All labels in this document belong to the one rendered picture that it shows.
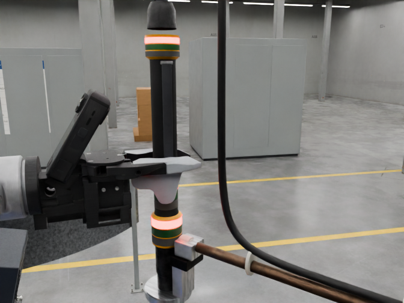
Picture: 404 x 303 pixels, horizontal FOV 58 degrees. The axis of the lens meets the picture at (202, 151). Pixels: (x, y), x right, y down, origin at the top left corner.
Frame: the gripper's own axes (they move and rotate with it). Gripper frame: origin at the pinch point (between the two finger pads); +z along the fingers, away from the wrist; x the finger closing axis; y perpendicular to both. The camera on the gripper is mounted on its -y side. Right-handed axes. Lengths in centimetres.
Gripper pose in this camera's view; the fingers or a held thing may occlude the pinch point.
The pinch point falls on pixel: (186, 156)
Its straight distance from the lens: 50.0
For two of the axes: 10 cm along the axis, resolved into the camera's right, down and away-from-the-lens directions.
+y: 0.0, 9.7, 2.3
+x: 3.4, 2.2, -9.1
